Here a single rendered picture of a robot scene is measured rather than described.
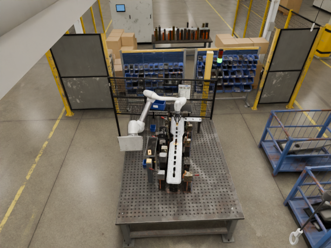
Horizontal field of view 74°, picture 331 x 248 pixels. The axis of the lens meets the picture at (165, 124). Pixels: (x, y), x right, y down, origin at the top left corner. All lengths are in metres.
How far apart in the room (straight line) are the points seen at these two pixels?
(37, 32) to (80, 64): 4.81
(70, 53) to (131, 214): 3.52
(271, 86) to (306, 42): 1.14
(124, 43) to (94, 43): 2.85
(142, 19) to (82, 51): 4.96
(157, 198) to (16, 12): 2.91
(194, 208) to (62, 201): 2.30
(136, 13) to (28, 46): 9.25
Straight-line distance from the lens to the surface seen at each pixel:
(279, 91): 6.16
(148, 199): 3.15
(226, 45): 6.12
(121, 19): 9.75
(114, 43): 7.35
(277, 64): 5.69
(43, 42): 0.47
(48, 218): 4.25
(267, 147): 4.90
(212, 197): 3.21
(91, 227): 3.91
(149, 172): 3.10
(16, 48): 0.40
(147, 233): 3.45
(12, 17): 0.40
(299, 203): 4.25
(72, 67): 5.34
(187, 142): 3.39
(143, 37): 9.86
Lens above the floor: 3.37
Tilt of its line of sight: 40 degrees down
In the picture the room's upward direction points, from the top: 1 degrees counter-clockwise
